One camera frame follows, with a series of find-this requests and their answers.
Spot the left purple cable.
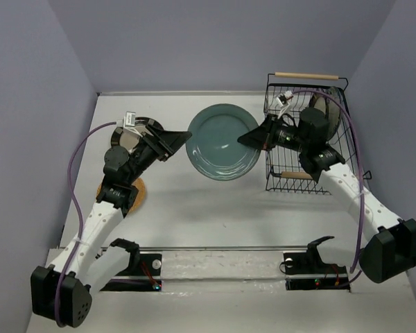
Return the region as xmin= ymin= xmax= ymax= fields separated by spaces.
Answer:
xmin=53 ymin=121 xmax=121 ymax=329

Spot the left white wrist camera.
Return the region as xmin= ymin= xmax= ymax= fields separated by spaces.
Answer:
xmin=116 ymin=111 xmax=141 ymax=135

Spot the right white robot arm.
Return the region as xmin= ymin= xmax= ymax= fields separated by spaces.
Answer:
xmin=238 ymin=108 xmax=416 ymax=283

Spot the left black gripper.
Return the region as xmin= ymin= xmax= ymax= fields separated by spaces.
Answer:
xmin=125 ymin=124 xmax=191 ymax=185

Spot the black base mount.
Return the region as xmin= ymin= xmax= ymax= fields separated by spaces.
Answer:
xmin=101 ymin=253 xmax=162 ymax=292
xmin=279 ymin=236 xmax=351 ymax=291

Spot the teal plate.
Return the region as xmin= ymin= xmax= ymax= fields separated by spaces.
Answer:
xmin=186 ymin=103 xmax=260 ymax=181

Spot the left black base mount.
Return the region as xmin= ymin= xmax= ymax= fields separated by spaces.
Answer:
xmin=101 ymin=253 xmax=162 ymax=292

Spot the blue floral plate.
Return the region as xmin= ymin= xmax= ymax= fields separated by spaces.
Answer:
xmin=328 ymin=87 xmax=342 ymax=135

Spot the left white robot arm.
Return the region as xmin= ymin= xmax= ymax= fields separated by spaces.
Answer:
xmin=31 ymin=124 xmax=192 ymax=327

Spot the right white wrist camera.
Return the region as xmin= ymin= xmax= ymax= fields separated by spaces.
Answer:
xmin=274 ymin=90 xmax=294 ymax=119

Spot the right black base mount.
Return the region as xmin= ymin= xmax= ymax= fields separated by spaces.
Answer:
xmin=279 ymin=236 xmax=351 ymax=291

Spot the orange woven coaster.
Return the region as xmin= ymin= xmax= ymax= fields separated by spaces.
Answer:
xmin=96 ymin=178 xmax=146 ymax=216

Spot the black wire dish rack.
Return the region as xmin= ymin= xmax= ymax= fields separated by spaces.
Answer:
xmin=263 ymin=74 xmax=358 ymax=195

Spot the black rimmed plate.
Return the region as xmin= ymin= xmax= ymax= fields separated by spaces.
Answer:
xmin=309 ymin=93 xmax=329 ymax=117
xmin=110 ymin=117 xmax=164 ymax=153

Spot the purple cable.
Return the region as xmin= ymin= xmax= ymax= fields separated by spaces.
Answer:
xmin=291 ymin=89 xmax=365 ymax=273
xmin=53 ymin=121 xmax=121 ymax=329

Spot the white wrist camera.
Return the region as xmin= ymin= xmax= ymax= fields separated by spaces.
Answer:
xmin=274 ymin=90 xmax=294 ymax=119
xmin=116 ymin=111 xmax=141 ymax=135

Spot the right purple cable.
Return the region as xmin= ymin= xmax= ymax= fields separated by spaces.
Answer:
xmin=291 ymin=89 xmax=365 ymax=273

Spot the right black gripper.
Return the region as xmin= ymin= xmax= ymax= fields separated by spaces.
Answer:
xmin=239 ymin=112 xmax=310 ymax=153

